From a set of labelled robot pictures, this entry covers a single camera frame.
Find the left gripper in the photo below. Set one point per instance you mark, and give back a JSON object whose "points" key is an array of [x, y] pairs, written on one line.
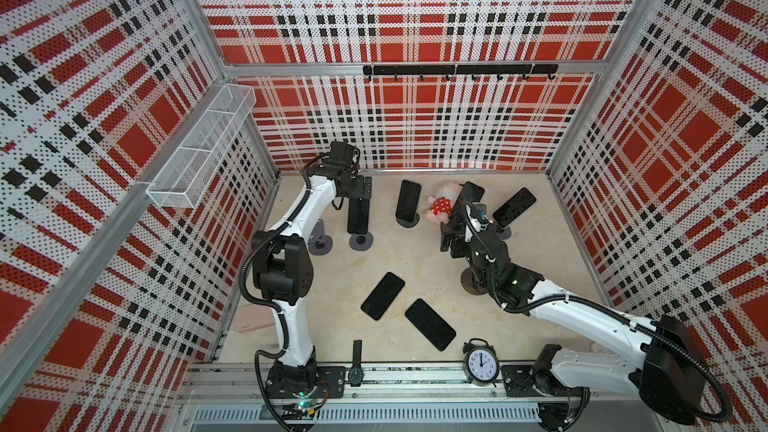
{"points": [[362, 190]]}

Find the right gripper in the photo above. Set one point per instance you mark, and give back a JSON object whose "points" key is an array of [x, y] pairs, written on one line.
{"points": [[459, 239]]}

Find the black phone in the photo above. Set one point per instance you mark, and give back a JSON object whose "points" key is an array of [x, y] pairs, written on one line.
{"points": [[514, 207], [358, 216], [408, 199], [382, 296], [430, 324], [471, 192]]}

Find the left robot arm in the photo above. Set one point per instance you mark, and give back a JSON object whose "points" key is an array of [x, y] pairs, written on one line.
{"points": [[278, 272]]}

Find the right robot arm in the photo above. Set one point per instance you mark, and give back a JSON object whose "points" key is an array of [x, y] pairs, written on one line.
{"points": [[656, 360]]}

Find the grey phone stand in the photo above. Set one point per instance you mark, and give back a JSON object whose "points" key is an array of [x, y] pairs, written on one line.
{"points": [[361, 242], [319, 243], [503, 233]]}

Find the wooden base phone stand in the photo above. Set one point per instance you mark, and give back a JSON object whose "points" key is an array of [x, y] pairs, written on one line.
{"points": [[472, 283]]}

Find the pink phone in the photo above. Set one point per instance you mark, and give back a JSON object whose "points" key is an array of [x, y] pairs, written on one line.
{"points": [[252, 317]]}

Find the pink plush toy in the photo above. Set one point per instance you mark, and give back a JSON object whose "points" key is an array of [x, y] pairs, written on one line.
{"points": [[441, 204]]}

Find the red marker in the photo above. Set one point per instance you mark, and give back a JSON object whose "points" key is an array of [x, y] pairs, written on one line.
{"points": [[322, 172]]}

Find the black alarm clock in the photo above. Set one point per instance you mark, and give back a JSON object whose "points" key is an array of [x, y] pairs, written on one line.
{"points": [[480, 362]]}

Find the white round puck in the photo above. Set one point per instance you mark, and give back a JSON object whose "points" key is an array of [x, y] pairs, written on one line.
{"points": [[596, 348]]}

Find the black wristwatch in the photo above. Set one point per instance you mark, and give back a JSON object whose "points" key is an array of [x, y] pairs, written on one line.
{"points": [[355, 375]]}

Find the black hook rail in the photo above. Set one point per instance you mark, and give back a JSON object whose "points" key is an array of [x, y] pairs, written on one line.
{"points": [[524, 70]]}

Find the white wire basket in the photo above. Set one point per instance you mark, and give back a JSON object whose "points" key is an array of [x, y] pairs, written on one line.
{"points": [[215, 124]]}

